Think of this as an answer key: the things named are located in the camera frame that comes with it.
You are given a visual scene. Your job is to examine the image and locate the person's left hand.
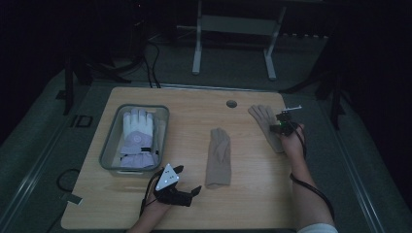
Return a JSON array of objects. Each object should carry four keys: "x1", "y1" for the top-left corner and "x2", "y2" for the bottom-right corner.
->
[{"x1": 142, "y1": 192, "x2": 173, "y2": 218}]

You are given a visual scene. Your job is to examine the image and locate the person's right hand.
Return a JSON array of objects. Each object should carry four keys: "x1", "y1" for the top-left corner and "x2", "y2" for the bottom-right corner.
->
[{"x1": 279, "y1": 123, "x2": 306, "y2": 164}]

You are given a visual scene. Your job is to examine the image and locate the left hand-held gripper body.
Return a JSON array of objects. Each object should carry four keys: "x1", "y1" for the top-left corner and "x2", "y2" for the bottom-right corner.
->
[{"x1": 153, "y1": 162, "x2": 194, "y2": 208}]

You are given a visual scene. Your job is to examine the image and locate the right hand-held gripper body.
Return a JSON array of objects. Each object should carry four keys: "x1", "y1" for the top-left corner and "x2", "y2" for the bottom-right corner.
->
[{"x1": 275, "y1": 104, "x2": 303, "y2": 137}]

